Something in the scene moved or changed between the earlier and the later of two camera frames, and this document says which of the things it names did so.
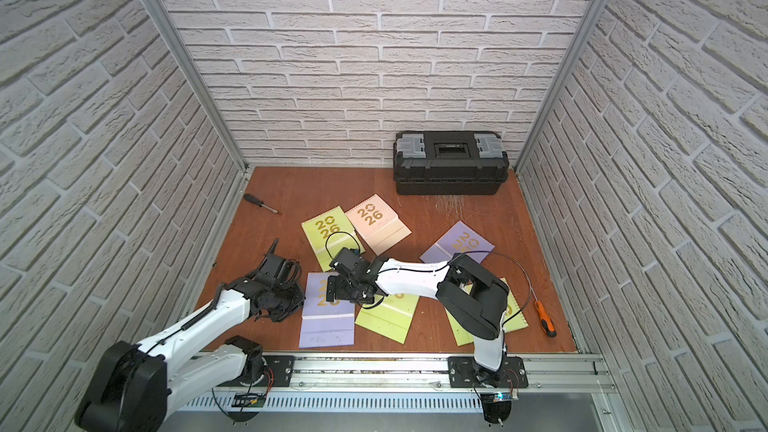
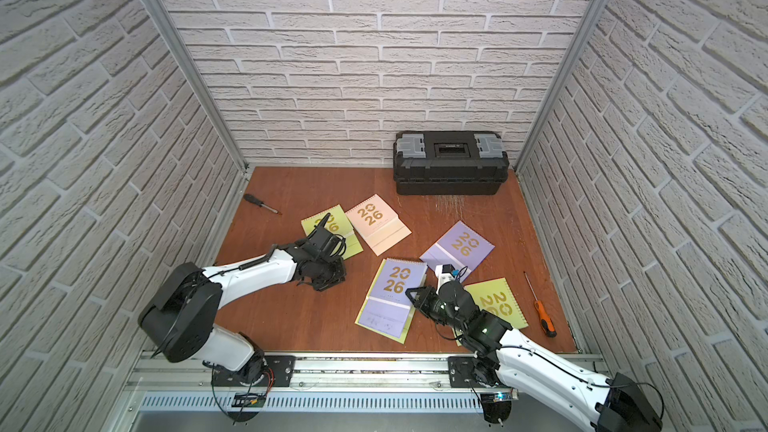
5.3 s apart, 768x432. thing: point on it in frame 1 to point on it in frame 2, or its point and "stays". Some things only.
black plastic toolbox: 449,162 stays
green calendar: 331,232 stays
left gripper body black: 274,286 to 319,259
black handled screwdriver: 253,199 stays
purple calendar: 460,239 stays
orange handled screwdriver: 545,321 stays
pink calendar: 377,225 stays
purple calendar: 325,323 to 388,307
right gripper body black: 345,290 to 435,305
